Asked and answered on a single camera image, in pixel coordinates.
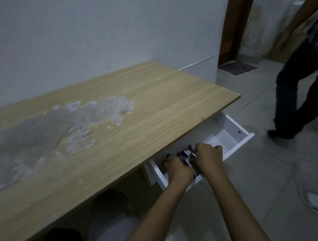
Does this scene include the person's right hand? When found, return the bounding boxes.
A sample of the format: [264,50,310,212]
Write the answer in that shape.
[192,143,226,176]

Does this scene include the person's light grey trousers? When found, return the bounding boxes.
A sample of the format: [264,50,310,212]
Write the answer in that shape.
[87,190,140,241]

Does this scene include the person's right forearm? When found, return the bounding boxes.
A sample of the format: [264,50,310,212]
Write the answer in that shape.
[201,169,270,241]

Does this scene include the black white striped pouch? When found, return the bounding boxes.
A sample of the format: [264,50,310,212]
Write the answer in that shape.
[177,145,200,177]

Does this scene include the thin white floor cable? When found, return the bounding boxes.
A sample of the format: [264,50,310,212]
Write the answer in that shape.
[295,159,318,215]

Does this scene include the brown wooden door frame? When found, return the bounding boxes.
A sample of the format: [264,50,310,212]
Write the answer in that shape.
[218,0,254,67]

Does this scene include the person's left forearm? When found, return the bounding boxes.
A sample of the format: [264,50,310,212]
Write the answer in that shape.
[126,174,197,241]

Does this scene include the dark grey doormat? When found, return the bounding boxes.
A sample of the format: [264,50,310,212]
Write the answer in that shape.
[218,62,258,76]

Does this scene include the person's left hand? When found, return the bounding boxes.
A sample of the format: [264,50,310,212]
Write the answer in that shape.
[163,154,195,186]

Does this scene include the white desk drawer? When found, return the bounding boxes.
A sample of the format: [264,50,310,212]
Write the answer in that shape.
[144,112,255,192]

